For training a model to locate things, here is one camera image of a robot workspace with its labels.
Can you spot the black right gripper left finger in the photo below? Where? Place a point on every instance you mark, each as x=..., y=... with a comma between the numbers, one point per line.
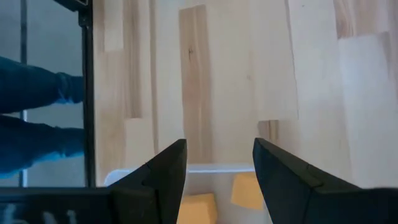
x=155, y=196

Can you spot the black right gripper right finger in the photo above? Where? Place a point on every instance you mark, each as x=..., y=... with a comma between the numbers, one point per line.
x=298, y=196

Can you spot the long orange block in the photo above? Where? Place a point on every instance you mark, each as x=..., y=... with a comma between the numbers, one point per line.
x=197, y=209
x=247, y=191

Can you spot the clear plastic bin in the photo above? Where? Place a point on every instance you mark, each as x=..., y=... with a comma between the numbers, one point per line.
x=214, y=180

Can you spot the black aluminium table frame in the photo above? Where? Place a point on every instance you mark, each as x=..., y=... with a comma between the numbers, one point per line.
x=88, y=93

